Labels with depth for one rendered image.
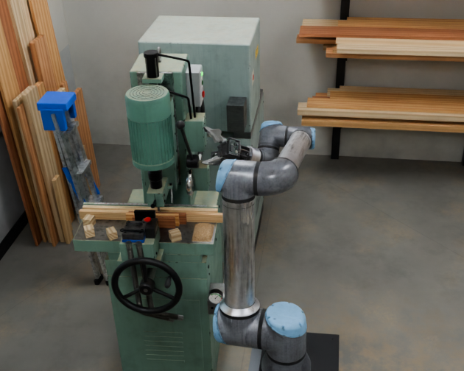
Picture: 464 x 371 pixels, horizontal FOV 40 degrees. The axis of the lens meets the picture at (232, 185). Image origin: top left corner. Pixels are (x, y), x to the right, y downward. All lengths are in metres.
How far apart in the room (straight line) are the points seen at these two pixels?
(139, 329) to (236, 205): 1.08
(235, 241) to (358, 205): 2.46
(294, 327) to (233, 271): 0.30
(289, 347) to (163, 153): 0.90
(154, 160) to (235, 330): 0.74
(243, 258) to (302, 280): 1.66
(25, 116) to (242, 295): 2.06
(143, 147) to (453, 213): 2.65
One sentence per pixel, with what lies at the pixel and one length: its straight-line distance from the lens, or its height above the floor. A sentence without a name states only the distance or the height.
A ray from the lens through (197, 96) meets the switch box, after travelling 2.83.
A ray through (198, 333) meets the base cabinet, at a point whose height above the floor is 0.39.
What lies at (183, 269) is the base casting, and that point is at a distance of 2.79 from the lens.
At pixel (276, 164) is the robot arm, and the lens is 2.15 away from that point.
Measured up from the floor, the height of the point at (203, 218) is 0.92.
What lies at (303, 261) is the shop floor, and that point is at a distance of 4.05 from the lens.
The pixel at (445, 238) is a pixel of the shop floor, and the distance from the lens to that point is 4.40.
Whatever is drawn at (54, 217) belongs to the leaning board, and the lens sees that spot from 4.28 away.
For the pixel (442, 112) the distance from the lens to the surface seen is 4.59.
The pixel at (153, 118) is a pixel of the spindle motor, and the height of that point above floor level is 1.43.
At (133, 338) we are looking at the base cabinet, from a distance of 3.12.
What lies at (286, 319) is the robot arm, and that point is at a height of 0.87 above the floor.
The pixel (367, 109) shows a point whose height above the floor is 0.62.
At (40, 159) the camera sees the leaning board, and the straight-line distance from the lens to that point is 4.07.
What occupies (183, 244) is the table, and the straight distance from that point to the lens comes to 2.70.
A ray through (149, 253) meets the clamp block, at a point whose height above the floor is 0.91.
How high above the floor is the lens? 2.51
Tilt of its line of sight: 32 degrees down
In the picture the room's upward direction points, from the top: 2 degrees counter-clockwise
